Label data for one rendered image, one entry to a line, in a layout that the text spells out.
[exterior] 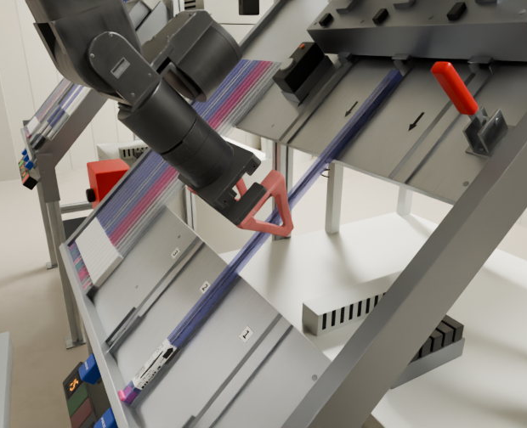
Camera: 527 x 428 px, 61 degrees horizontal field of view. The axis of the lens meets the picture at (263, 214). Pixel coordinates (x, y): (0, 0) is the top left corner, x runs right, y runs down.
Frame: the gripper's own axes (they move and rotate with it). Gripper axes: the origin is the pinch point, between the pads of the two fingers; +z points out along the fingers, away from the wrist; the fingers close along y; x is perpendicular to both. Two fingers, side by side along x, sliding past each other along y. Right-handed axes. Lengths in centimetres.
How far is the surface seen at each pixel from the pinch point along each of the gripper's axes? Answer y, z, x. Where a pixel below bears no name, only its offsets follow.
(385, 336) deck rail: -21.2, 1.9, 2.8
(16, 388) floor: 104, 42, 91
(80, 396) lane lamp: 10.4, 3.5, 33.8
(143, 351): 4.5, 2.5, 22.4
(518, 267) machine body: 8, 71, -33
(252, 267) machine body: 38, 35, 7
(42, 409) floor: 89, 47, 86
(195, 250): 10.4, 2.5, 9.0
